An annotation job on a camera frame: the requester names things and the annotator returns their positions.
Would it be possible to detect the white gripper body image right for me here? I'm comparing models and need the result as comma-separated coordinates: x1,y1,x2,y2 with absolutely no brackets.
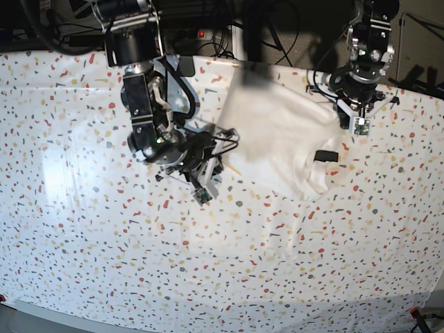
306,69,399,134

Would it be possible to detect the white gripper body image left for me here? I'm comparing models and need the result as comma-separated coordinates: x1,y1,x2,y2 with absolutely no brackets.
155,126,240,199

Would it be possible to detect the white printed T-shirt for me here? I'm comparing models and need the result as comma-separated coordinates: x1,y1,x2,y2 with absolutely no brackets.
218,69,345,200

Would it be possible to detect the black shirt neck label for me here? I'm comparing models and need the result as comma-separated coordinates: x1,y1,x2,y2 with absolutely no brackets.
314,150,339,163

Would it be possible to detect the black table clamp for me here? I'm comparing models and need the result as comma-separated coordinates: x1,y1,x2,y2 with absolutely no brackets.
176,56,196,78

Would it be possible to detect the white power strip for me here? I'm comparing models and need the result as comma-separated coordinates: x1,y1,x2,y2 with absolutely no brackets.
166,28,213,42

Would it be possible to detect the terrazzo pattern tablecloth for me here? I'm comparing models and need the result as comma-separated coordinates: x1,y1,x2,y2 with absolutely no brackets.
1,51,443,332

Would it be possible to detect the red clamp bottom right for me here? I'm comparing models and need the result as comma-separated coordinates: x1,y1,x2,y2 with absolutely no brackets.
409,307,432,333

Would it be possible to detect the green wrist camera image right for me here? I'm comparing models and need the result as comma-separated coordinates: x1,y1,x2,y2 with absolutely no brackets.
350,117,371,136

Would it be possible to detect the green wrist camera image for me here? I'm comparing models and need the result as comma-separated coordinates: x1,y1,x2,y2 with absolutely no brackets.
350,117,371,136
193,187,212,207

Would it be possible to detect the green wrist camera image left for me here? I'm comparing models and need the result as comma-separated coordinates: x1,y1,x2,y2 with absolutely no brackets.
193,187,212,207

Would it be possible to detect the black camera stand pole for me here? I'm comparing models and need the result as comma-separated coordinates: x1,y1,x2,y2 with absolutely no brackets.
241,0,265,62

